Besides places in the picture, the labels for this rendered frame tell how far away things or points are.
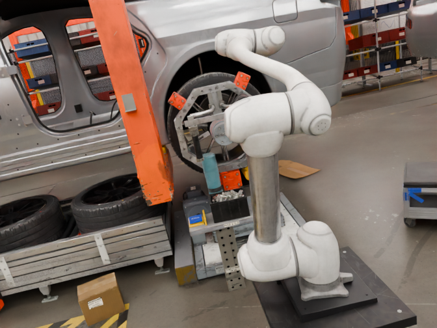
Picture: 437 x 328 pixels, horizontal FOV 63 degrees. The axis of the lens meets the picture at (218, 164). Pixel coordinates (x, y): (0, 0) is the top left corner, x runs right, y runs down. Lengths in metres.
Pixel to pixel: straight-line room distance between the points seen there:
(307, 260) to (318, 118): 0.60
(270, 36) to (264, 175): 0.62
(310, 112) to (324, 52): 1.70
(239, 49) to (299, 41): 1.24
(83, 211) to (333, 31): 2.10
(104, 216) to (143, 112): 0.79
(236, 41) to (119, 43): 0.74
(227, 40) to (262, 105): 0.54
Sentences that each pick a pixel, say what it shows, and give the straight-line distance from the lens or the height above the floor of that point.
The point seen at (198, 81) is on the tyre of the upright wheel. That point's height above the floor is 1.15.
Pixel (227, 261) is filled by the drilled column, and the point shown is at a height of 0.20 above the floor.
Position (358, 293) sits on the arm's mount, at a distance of 1.58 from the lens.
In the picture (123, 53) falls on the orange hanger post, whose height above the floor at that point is 1.39.
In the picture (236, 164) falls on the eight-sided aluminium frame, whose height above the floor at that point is 0.61.
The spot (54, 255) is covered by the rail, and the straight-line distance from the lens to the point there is 2.53.
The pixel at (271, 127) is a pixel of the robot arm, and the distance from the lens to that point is 1.06.
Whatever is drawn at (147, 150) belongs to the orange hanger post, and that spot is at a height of 0.85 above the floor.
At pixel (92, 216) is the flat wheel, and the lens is 2.50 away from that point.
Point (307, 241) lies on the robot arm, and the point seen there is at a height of 0.58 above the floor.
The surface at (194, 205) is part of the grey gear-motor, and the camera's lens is 2.37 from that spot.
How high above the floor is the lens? 1.33
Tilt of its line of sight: 18 degrees down
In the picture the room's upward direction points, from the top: 12 degrees counter-clockwise
